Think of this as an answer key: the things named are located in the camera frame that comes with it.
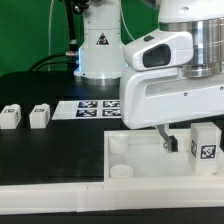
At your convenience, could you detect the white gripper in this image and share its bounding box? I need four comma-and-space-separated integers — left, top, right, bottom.
119, 30, 224, 153

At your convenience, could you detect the white square table top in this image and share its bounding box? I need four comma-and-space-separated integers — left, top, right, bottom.
104, 129, 224, 183

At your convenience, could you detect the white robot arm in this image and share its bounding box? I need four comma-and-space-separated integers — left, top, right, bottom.
75, 0, 224, 131

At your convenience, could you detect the white front fence bar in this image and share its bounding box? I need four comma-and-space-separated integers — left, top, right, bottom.
0, 176, 224, 215

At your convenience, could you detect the white fiducial marker sheet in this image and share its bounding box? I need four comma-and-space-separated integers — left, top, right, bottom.
52, 99, 121, 120

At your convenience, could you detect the black cable bundle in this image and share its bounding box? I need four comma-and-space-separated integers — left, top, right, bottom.
28, 51, 81, 72

